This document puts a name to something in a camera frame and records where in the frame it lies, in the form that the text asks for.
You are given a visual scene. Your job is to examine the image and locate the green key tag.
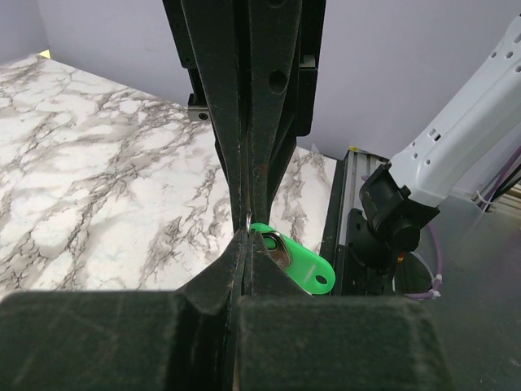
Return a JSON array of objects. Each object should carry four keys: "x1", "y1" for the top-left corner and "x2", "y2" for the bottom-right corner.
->
[{"x1": 250, "y1": 222, "x2": 336, "y2": 295}]

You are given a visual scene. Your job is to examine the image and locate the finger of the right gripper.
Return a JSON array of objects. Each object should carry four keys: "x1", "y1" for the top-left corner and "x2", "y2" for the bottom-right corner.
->
[
  {"x1": 248, "y1": 1, "x2": 302, "y2": 222},
  {"x1": 182, "y1": 1, "x2": 245, "y2": 231}
]

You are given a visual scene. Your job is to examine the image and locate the black mounting base plate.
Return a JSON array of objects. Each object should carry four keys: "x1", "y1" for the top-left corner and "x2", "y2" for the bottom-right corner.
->
[{"x1": 317, "y1": 150, "x2": 408, "y2": 297}]

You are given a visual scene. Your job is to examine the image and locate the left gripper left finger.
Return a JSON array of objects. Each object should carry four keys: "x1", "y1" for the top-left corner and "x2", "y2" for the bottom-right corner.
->
[{"x1": 1, "y1": 231, "x2": 247, "y2": 390}]

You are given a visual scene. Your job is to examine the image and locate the silver key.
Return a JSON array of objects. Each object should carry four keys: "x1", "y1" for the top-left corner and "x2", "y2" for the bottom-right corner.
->
[{"x1": 262, "y1": 231, "x2": 292, "y2": 270}]

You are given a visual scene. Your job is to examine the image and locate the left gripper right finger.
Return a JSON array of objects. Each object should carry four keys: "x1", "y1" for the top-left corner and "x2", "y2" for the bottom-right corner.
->
[{"x1": 231, "y1": 232, "x2": 453, "y2": 391}]

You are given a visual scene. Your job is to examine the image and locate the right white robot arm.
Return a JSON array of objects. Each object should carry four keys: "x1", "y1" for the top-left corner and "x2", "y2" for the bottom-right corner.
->
[{"x1": 164, "y1": 1, "x2": 520, "y2": 275}]

